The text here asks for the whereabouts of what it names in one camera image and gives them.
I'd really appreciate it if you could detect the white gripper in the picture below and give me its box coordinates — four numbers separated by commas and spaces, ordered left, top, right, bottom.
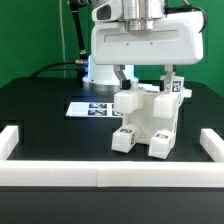
91, 12, 203, 92

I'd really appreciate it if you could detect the white chair back piece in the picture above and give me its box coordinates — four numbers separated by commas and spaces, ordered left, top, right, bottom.
114, 87, 180, 119

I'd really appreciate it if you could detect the white chair seat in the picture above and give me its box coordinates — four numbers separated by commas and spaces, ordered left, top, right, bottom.
121, 86, 179, 146

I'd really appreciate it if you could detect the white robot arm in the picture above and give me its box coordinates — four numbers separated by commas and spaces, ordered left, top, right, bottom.
69, 0, 207, 66

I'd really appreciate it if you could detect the white sheet with tags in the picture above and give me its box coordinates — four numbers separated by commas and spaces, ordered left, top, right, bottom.
66, 102, 122, 118

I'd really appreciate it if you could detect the white U-shaped fence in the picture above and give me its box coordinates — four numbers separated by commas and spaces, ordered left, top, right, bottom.
0, 126, 224, 188

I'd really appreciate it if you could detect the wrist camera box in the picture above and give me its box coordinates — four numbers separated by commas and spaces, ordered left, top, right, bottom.
92, 0, 123, 22

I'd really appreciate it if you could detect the black cable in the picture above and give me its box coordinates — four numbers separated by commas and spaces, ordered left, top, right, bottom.
31, 60, 88, 78

